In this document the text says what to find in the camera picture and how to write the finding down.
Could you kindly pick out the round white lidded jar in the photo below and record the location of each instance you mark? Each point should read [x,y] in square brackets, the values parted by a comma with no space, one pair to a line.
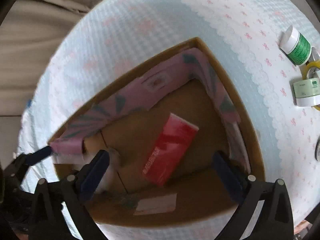
[317,150]

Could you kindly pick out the open cardboard box pink lining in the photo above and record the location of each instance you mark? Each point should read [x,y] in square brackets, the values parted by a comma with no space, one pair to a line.
[166,118]

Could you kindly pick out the red rectangular box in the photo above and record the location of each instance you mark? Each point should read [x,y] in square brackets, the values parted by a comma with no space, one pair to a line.
[170,147]

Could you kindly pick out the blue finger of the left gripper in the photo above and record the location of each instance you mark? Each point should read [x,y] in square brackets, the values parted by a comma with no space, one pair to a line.
[36,157]

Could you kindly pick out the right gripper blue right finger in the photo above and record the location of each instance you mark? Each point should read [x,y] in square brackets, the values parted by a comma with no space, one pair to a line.
[275,220]

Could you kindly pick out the beige curtain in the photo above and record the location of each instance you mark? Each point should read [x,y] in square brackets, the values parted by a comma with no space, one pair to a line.
[30,33]

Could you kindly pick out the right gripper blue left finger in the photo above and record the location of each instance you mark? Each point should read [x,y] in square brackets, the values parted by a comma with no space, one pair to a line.
[48,221]

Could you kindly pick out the blue checked floral bedsheet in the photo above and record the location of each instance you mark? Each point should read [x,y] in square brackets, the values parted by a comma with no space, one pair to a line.
[244,36]

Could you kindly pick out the gray sofa backrest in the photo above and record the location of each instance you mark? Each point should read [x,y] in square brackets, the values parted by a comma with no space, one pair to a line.
[9,131]

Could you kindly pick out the small pale green cream jar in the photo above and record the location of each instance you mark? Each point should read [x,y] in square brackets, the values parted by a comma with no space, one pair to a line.
[307,92]

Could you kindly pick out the yellow tape roll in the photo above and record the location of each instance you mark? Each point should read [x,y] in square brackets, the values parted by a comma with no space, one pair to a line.
[311,71]

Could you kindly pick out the green label white jar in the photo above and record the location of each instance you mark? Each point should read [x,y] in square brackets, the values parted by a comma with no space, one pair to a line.
[295,46]

